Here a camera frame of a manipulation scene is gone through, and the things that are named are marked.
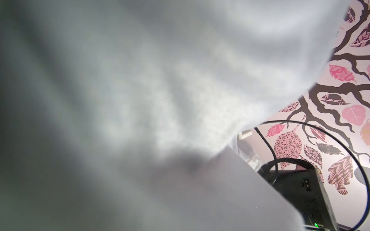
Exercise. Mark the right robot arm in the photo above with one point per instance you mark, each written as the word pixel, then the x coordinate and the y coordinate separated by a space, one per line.
pixel 303 189

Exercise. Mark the grey polar bear pillow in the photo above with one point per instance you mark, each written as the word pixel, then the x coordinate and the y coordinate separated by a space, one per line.
pixel 116 115

